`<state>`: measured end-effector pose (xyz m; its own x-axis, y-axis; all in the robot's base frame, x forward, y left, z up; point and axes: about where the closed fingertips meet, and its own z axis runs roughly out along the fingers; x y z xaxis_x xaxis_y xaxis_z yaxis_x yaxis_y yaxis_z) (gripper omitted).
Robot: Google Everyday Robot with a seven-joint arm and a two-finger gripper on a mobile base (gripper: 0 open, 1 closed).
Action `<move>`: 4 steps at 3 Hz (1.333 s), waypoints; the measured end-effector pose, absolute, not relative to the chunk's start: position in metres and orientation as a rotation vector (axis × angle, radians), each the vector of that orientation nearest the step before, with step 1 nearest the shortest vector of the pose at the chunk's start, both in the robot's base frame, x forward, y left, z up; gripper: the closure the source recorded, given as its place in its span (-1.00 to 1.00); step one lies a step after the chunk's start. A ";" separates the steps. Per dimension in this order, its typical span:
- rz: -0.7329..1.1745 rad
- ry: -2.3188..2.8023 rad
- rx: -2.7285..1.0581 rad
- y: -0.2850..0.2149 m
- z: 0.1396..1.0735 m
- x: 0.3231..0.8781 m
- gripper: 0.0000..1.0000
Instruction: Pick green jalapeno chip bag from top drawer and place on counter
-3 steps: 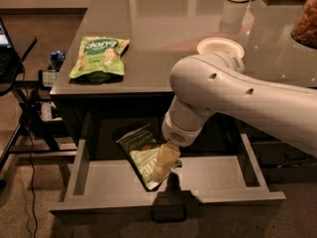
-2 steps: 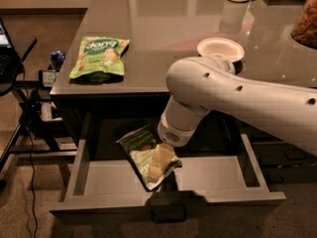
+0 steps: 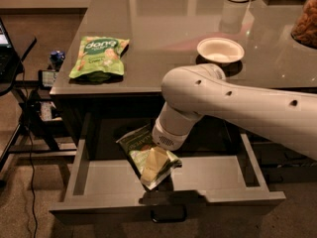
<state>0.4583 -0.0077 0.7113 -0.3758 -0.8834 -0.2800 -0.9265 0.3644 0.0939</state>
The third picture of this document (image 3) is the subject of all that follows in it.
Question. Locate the black laptop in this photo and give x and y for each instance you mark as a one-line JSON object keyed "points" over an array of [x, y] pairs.
{"points": [[9, 59]]}

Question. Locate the grey counter cabinet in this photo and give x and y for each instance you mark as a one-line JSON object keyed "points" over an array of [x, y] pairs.
{"points": [[164, 34]]}

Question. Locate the light green snack bag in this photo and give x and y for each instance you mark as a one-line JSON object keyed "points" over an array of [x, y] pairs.
{"points": [[99, 58]]}

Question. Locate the clear jar of snacks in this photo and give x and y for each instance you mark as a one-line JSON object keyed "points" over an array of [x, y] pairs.
{"points": [[304, 30]]}

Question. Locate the dark lower side drawers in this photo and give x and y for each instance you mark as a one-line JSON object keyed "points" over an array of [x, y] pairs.
{"points": [[281, 165]]}

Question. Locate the black side stand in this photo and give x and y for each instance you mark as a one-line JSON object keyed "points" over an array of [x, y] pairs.
{"points": [[30, 122]]}

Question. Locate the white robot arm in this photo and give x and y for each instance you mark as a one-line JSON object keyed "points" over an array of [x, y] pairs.
{"points": [[288, 118]]}

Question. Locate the green jalapeno kettle chip bag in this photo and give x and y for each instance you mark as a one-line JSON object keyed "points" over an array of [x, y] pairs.
{"points": [[136, 145]]}

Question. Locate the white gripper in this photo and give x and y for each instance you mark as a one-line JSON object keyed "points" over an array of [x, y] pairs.
{"points": [[168, 138]]}

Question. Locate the grey open top drawer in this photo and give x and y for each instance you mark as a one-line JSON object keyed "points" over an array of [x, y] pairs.
{"points": [[220, 176]]}

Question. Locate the black phone with screen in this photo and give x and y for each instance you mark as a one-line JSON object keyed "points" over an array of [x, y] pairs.
{"points": [[47, 78]]}

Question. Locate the black drawer handle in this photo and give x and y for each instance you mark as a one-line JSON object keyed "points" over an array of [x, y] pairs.
{"points": [[169, 214]]}

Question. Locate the white paper bowl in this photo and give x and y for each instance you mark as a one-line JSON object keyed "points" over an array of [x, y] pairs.
{"points": [[220, 50]]}

